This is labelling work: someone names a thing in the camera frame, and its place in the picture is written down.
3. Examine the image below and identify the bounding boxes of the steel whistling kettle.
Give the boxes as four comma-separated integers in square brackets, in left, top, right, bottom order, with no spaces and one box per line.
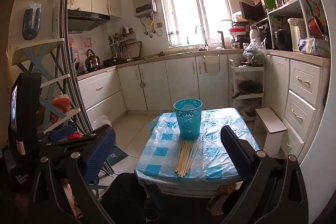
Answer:
[84,49,101,69]

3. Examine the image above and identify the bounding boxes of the grey sliding door frame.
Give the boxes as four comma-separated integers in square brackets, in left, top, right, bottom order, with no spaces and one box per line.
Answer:
[51,0,92,135]

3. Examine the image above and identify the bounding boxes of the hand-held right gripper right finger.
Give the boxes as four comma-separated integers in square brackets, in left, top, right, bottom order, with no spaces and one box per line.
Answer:
[220,125,309,224]

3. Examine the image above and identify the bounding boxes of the folding white blue shelf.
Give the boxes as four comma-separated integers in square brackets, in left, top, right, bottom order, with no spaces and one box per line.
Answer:
[7,38,82,135]

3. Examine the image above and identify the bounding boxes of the floral plastic bag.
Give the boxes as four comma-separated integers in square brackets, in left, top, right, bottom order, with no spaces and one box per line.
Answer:
[92,115,113,132]

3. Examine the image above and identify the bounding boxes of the blue packet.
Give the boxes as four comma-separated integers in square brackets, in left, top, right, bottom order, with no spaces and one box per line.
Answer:
[299,38,330,55]

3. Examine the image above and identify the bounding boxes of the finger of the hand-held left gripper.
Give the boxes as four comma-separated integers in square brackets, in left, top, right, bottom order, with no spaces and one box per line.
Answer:
[49,125,75,142]
[45,124,113,154]

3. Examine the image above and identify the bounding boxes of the beige kitchen countertop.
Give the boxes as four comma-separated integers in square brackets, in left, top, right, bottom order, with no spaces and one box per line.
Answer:
[76,48,331,80]

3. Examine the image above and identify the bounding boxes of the white countertop shelf rack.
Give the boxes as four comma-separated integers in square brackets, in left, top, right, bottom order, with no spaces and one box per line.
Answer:
[253,0,328,52]

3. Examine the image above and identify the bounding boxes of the plastic bag of vegetables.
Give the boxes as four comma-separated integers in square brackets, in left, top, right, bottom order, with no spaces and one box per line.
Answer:
[243,38,266,65]

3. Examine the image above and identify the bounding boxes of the dark framed cutting board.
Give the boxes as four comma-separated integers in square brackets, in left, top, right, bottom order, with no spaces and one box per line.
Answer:
[123,41,142,59]

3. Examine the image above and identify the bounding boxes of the patterned slipper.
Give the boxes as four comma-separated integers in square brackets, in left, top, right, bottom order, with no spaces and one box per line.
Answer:
[207,183,238,215]

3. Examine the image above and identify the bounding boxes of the person's left leg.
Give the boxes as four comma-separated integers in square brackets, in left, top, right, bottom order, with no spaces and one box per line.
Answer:
[100,172,158,224]

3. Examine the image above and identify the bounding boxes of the white hanging cabinet bin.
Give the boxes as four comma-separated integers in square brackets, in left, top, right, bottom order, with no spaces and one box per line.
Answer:
[203,54,220,75]

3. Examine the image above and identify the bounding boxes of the person's leg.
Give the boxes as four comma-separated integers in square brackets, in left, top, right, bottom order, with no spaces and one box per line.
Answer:
[100,172,158,224]
[222,189,247,216]

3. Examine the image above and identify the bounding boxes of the white refrigerator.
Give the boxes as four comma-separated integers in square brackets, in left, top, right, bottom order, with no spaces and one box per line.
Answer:
[299,0,336,224]

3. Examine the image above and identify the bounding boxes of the pink paper wall decorations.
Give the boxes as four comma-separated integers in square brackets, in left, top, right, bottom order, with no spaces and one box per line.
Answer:
[69,37,92,62]

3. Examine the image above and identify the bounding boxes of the bundle of wooden chopsticks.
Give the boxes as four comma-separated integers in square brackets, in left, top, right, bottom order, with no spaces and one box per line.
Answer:
[175,139,200,178]

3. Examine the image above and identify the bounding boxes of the orange and white cloth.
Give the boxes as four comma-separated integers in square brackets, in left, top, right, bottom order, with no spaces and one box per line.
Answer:
[37,94,71,125]

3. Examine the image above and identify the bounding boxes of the grey gas water heater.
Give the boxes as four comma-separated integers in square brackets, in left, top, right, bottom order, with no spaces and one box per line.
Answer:
[131,0,158,18]

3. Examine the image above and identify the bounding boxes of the blue perforated plastic basket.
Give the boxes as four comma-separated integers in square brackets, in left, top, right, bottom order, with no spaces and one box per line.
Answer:
[173,99,203,139]

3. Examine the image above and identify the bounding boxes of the white rolling storage rack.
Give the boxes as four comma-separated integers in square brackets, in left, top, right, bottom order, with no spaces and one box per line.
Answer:
[228,59,265,122]

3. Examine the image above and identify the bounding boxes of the black frying pan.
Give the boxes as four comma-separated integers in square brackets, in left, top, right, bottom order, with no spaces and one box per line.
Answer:
[103,56,124,67]

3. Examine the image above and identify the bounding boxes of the person's right leg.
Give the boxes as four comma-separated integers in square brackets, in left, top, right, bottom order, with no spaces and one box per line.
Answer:
[222,189,247,216]

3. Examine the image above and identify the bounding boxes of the white door base cabinet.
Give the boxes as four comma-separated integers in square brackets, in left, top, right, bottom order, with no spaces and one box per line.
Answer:
[117,53,231,111]

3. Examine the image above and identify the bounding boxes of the teal dustpan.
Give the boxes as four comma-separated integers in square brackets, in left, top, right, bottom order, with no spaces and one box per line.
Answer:
[101,145,129,176]

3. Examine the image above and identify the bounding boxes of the red saucepan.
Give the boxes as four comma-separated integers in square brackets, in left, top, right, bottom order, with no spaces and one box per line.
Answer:
[304,0,327,39]

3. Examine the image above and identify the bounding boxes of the wall utensil rack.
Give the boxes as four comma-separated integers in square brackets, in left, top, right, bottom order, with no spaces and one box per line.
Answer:
[108,27,138,46]

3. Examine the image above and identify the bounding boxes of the white electric water boiler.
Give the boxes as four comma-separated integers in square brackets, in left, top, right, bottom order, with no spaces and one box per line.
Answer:
[287,17,307,52]

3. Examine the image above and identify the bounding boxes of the black microwave oven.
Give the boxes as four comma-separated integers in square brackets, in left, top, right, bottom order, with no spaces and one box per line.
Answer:
[239,0,268,22]

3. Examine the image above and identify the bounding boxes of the white two-drawer cabinet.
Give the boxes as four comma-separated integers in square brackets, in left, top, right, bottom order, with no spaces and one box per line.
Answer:
[76,69,127,131]

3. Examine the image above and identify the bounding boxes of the stack of dishes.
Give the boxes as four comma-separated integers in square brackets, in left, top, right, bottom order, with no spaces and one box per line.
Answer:
[228,11,250,42]

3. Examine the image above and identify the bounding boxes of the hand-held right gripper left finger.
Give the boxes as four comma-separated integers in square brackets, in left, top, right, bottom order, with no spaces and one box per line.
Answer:
[29,127,117,224]

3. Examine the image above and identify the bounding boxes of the white three-drawer cabinet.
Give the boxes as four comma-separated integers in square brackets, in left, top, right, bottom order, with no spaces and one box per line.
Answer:
[264,53,330,161]

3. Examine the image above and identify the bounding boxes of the black range hood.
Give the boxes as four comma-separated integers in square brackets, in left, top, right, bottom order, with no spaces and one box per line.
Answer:
[67,9,111,31]

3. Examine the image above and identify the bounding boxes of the blue checked plastic tablecloth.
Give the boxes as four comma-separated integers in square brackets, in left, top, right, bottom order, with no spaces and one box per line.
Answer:
[134,108,260,182]

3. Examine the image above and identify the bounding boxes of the white thermos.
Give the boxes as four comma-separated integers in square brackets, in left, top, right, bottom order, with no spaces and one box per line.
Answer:
[249,25,259,42]

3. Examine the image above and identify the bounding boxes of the chrome gooseneck faucet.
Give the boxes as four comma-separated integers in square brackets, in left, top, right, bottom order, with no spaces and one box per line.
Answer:
[195,25,209,51]

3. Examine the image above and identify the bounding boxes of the white framed window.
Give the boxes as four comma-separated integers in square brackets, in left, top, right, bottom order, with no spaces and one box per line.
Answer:
[157,0,233,48]

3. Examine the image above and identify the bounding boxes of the blue hanging slippers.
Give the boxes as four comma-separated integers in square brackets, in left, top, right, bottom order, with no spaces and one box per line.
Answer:
[22,3,42,40]

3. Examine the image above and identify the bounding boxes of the white wooden stool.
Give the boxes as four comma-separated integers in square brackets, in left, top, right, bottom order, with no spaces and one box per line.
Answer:
[254,108,288,157]

